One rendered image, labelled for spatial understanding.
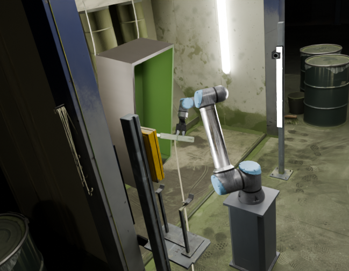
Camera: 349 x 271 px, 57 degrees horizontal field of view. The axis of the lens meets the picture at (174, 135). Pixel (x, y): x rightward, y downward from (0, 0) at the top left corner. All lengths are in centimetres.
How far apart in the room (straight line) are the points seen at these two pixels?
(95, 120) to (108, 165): 30
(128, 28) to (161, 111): 144
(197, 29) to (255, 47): 87
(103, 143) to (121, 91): 72
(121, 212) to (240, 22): 290
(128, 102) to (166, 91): 61
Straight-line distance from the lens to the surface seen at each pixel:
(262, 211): 232
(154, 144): 144
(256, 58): 429
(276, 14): 409
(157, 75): 306
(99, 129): 190
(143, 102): 328
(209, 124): 221
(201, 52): 466
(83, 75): 180
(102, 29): 385
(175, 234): 197
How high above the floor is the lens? 213
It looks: 26 degrees down
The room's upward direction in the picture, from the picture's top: 9 degrees counter-clockwise
